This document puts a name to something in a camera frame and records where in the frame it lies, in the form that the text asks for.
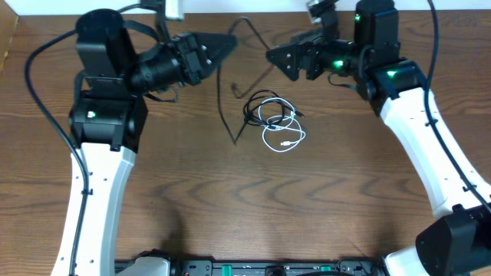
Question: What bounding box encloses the long thin black cable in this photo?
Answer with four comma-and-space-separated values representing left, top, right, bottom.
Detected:
216, 15, 277, 146

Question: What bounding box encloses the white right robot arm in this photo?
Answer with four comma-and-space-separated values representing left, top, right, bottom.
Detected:
266, 0, 490, 275

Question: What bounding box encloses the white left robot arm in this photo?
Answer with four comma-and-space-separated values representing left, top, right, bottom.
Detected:
53, 9, 237, 275

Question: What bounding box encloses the white USB cable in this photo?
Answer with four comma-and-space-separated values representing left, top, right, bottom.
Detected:
257, 96, 307, 153

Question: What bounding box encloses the short black USB cable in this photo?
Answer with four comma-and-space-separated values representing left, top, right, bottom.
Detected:
242, 89, 305, 130

